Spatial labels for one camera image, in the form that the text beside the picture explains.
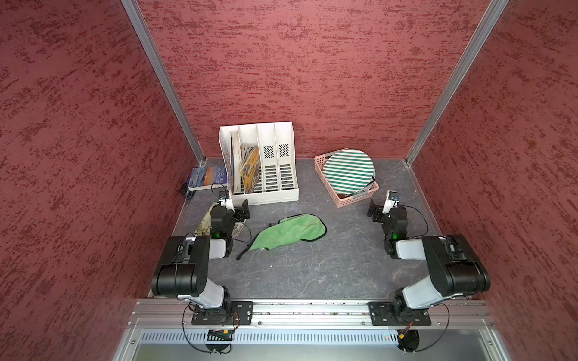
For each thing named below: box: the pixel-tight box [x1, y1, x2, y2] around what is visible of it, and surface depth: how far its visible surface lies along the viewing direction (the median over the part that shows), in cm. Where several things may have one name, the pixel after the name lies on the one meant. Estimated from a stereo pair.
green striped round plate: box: [322, 148, 376, 195], surface depth 109 cm
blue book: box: [188, 165, 229, 191], surface depth 112 cm
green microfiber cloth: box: [236, 212, 328, 261], surface depth 94 cm
